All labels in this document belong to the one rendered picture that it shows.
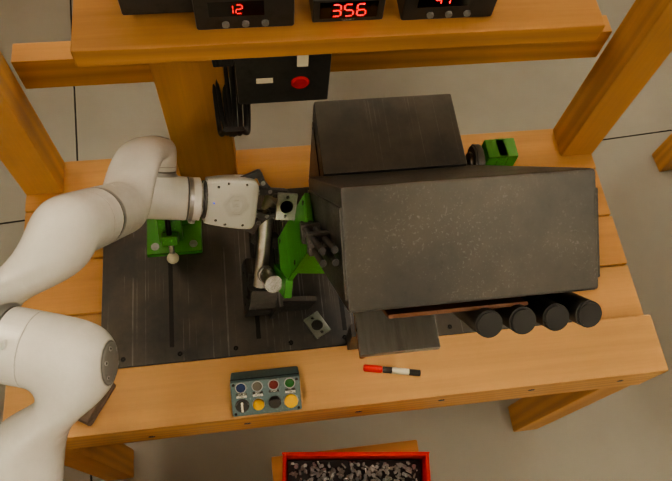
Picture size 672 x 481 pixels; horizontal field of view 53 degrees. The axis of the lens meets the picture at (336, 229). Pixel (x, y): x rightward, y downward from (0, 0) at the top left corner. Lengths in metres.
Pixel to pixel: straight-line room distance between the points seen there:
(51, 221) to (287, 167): 0.95
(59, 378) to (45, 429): 0.07
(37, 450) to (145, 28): 0.66
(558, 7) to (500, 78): 1.93
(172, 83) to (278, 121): 1.53
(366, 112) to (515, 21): 0.37
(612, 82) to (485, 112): 1.43
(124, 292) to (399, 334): 0.67
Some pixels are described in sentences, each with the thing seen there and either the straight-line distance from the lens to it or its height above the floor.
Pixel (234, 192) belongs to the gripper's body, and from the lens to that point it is 1.30.
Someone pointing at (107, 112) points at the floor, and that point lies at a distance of 3.03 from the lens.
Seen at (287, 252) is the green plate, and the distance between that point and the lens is 1.39.
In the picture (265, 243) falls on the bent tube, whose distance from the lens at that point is 1.49.
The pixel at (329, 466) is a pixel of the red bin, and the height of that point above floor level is 0.88.
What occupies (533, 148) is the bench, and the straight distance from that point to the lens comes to 1.93.
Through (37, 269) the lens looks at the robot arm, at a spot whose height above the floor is 1.60.
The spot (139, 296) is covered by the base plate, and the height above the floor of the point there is 0.90.
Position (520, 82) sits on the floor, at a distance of 3.23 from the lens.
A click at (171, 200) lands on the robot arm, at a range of 1.27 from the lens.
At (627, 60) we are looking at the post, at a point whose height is 1.28.
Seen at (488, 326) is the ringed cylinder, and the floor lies 1.54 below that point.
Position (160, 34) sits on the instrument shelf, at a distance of 1.17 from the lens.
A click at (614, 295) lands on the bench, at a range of 1.81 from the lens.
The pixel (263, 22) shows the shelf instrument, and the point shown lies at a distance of 1.15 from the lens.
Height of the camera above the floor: 2.41
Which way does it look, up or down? 64 degrees down
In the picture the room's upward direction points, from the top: 9 degrees clockwise
